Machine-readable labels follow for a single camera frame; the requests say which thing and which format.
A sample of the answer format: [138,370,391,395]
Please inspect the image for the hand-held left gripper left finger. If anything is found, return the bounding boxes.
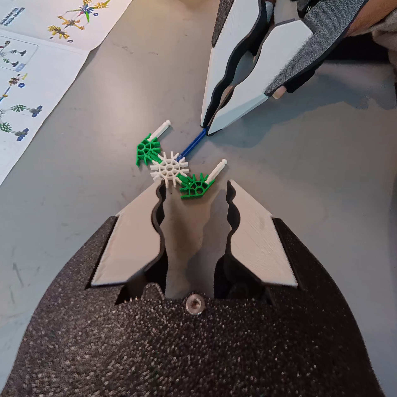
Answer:
[91,180,168,297]

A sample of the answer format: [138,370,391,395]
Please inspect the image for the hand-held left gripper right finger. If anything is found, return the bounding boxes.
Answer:
[215,180,299,297]

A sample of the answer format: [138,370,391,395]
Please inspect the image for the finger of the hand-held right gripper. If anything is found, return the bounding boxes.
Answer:
[208,18,314,136]
[201,0,268,128]

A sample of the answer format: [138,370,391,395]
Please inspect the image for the white snowflake toy connector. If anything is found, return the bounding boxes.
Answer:
[150,152,190,187]

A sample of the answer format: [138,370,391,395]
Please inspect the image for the green toy connector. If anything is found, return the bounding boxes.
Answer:
[179,173,216,200]
[135,135,165,168]

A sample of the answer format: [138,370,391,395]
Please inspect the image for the short white toy rod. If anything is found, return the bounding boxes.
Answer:
[207,159,228,182]
[149,120,172,140]

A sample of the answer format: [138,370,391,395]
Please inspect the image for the blue toy rod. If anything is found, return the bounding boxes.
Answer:
[179,127,209,160]

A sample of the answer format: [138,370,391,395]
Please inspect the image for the person's right forearm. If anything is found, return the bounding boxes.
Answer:
[371,11,397,70]

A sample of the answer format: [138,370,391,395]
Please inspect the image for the grey desk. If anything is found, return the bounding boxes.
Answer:
[0,0,397,397]

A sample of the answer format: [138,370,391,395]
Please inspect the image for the person's right hand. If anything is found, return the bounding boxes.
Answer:
[272,0,390,101]

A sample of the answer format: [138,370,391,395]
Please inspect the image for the toy instruction poster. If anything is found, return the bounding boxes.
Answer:
[0,0,133,185]

